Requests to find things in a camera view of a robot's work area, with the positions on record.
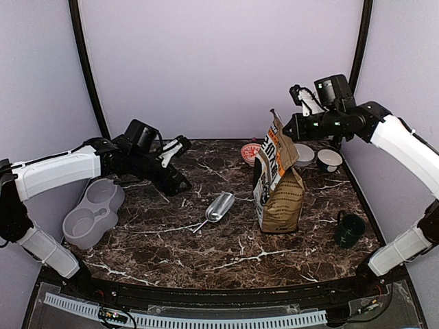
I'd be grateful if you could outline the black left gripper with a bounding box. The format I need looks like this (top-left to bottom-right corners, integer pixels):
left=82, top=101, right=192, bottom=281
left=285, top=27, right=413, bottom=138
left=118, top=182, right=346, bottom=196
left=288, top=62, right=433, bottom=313
left=127, top=149, right=191, bottom=196

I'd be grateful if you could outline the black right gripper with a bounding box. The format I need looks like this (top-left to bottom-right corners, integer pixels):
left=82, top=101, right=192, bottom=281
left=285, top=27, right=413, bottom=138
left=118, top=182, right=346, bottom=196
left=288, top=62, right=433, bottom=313
left=284, top=108, right=344, bottom=141

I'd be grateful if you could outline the silver metal scoop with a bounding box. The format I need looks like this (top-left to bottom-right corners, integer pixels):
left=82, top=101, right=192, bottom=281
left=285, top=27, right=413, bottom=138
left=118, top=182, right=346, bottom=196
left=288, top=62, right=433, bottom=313
left=193, top=192, right=235, bottom=233

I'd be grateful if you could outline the brown pet food bag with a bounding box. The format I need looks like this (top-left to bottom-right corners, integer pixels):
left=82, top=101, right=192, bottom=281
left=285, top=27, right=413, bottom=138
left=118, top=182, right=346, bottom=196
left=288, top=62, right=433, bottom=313
left=252, top=109, right=305, bottom=234

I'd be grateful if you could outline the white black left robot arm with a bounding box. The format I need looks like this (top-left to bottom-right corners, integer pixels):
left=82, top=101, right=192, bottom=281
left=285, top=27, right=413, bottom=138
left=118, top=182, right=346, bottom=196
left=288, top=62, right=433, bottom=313
left=1, top=119, right=191, bottom=299

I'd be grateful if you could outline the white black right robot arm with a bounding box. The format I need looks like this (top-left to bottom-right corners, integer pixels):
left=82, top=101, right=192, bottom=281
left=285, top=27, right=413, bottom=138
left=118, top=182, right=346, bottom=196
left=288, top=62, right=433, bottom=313
left=283, top=75, right=438, bottom=297

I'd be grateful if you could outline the translucent double pet bowl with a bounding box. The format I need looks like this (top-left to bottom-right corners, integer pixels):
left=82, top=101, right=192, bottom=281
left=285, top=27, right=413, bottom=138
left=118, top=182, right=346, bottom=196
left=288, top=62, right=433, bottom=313
left=62, top=178, right=125, bottom=249

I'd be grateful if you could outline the white ceramic bowl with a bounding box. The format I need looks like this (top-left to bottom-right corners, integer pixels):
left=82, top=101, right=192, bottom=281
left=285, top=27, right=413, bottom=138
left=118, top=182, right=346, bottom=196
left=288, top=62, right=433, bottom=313
left=294, top=143, right=315, bottom=167

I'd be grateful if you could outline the red patterned bowl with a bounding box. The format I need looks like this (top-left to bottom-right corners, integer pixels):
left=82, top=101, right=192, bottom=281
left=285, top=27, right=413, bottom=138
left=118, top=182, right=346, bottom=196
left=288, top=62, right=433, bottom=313
left=240, top=143, right=261, bottom=167

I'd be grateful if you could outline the dark rimmed white bowl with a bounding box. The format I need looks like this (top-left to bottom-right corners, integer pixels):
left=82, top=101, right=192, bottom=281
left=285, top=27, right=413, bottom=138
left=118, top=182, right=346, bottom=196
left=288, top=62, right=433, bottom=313
left=316, top=149, right=343, bottom=173

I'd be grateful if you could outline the dark green mug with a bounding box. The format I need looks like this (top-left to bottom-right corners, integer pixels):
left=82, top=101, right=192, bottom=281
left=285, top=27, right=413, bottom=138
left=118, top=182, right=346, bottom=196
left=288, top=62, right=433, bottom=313
left=335, top=210, right=366, bottom=249

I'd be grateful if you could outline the black corner frame post right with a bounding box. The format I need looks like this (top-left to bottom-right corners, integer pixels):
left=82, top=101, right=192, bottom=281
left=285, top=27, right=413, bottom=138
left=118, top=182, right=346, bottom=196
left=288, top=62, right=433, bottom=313
left=348, top=0, right=374, bottom=93

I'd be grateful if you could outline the black corner frame post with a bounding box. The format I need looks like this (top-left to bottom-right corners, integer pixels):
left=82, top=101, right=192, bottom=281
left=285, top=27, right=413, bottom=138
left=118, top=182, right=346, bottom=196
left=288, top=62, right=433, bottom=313
left=68, top=0, right=110, bottom=139
left=348, top=0, right=374, bottom=93

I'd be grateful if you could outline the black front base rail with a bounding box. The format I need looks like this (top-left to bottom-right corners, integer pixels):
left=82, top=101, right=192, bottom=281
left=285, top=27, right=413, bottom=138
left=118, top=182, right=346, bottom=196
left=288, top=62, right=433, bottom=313
left=40, top=267, right=392, bottom=311

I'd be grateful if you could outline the white cable duct strip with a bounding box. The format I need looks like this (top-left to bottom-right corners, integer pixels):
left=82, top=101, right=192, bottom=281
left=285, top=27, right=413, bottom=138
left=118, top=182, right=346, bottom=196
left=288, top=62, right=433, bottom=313
left=43, top=293, right=327, bottom=328

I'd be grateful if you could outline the black corner frame post left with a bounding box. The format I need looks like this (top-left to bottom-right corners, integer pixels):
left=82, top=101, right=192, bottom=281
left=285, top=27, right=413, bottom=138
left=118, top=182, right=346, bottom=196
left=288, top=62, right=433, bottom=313
left=68, top=0, right=110, bottom=139

